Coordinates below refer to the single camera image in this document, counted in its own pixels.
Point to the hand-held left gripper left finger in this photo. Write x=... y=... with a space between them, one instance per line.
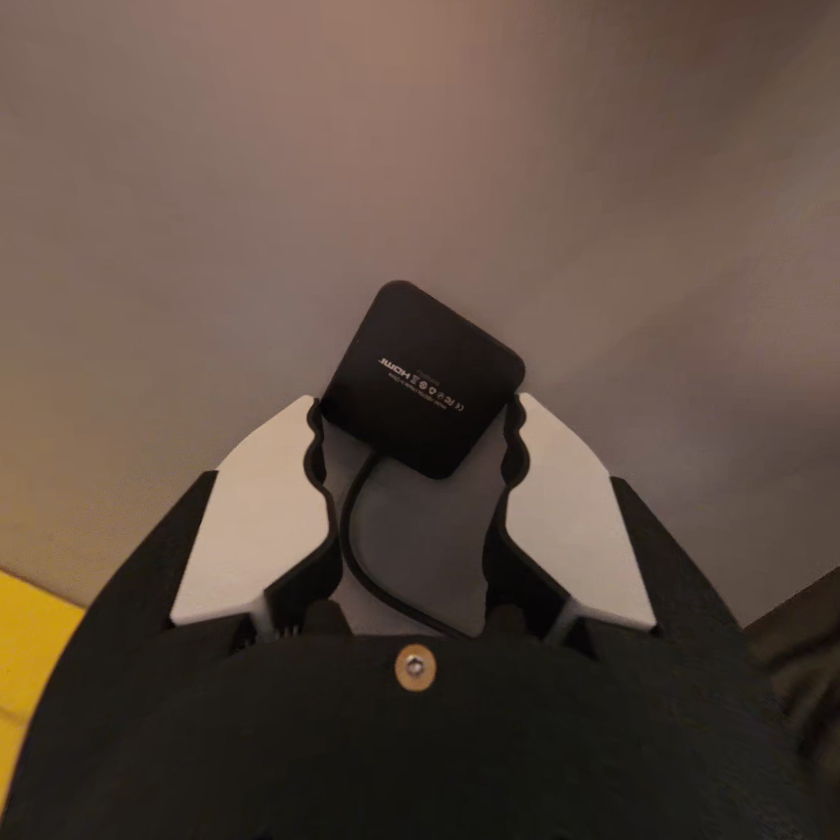
x=253 y=525

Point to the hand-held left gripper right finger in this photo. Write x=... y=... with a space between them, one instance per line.
x=577 y=525

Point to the black square hdmi adapter box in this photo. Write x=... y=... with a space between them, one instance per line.
x=420 y=374

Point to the yellow panel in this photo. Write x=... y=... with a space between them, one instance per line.
x=33 y=636

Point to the dark cloth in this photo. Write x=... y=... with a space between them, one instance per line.
x=800 y=649

